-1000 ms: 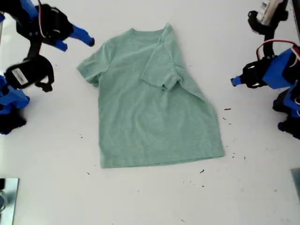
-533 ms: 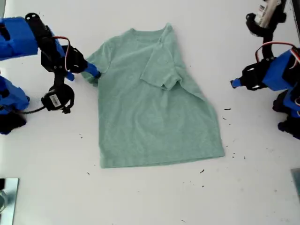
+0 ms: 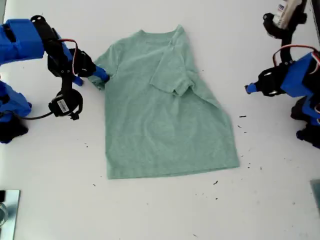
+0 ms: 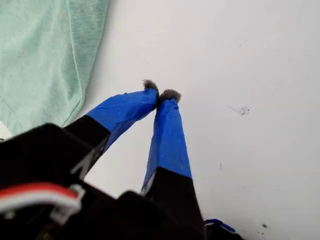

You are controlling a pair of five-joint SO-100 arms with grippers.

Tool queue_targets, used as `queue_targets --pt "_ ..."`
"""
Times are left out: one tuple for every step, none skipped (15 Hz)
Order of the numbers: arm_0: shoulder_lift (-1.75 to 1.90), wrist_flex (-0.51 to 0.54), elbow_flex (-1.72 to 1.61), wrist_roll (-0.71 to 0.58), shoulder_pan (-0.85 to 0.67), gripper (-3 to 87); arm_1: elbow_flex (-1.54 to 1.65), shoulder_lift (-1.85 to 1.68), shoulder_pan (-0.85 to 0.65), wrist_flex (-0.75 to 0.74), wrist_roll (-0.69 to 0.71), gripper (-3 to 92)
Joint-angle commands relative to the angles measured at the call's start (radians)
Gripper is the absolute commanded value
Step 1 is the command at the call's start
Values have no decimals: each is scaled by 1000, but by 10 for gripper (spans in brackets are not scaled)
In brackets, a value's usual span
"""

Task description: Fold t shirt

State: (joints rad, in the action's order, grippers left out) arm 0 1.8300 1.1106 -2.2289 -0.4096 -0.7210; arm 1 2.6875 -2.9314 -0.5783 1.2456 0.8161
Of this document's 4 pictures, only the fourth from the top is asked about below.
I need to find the red white servo wire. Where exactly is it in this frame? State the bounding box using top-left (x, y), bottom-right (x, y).
top-left (0, 181), bottom-right (85, 223)

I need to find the green t-shirt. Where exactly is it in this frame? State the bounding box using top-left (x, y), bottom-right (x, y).
top-left (0, 0), bottom-right (110, 137)

